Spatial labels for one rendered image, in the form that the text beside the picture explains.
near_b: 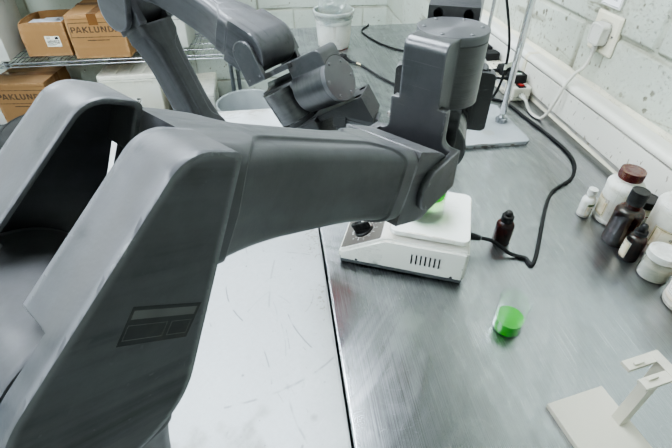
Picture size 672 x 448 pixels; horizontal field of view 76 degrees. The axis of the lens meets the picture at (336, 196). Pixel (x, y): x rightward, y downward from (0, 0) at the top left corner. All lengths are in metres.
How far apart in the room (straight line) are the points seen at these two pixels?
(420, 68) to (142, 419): 0.28
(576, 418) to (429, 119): 0.42
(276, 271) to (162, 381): 0.55
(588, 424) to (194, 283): 0.54
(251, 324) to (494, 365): 0.34
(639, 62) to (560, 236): 0.43
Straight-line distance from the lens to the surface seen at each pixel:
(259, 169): 0.18
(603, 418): 0.65
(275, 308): 0.67
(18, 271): 0.19
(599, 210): 0.92
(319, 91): 0.54
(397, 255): 0.68
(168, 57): 0.75
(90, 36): 2.80
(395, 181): 0.29
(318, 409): 0.59
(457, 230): 0.68
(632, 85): 1.12
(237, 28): 0.59
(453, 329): 0.66
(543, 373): 0.66
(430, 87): 0.35
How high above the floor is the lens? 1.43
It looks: 38 degrees down
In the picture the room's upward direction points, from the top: straight up
